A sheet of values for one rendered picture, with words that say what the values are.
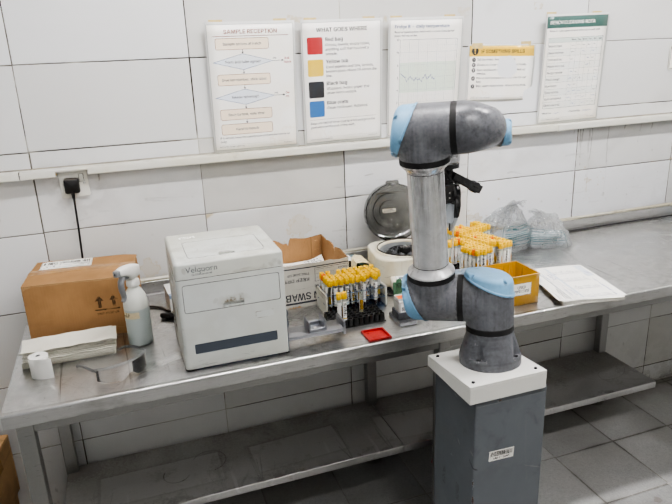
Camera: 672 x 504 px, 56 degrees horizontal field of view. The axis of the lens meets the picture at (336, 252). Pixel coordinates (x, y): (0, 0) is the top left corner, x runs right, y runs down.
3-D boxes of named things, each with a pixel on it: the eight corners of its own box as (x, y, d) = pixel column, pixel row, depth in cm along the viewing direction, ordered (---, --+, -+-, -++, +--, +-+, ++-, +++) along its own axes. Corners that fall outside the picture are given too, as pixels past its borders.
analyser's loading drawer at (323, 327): (275, 347, 172) (274, 330, 170) (270, 337, 178) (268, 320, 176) (345, 334, 178) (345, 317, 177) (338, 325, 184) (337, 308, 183)
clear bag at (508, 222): (496, 258, 241) (499, 211, 235) (464, 248, 255) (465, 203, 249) (541, 245, 254) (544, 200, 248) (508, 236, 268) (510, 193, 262)
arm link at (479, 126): (509, 94, 128) (512, 111, 174) (455, 98, 131) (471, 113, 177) (509, 152, 129) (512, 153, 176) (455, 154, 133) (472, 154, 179)
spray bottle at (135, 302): (124, 352, 177) (112, 271, 169) (123, 339, 185) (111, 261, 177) (155, 347, 179) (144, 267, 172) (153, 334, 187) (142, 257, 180)
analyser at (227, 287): (186, 373, 164) (172, 264, 155) (175, 331, 189) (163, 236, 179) (299, 351, 173) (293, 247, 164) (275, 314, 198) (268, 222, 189)
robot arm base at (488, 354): (531, 369, 150) (532, 330, 148) (471, 376, 149) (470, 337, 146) (506, 345, 165) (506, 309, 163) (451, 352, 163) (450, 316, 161)
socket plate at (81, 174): (61, 199, 201) (56, 171, 198) (61, 198, 202) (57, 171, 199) (90, 196, 203) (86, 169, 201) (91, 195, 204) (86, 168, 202)
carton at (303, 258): (279, 311, 200) (276, 267, 195) (259, 282, 226) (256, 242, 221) (351, 299, 208) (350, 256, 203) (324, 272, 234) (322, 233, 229)
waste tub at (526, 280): (502, 309, 196) (503, 279, 192) (479, 294, 208) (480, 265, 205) (539, 302, 199) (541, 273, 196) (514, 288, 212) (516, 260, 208)
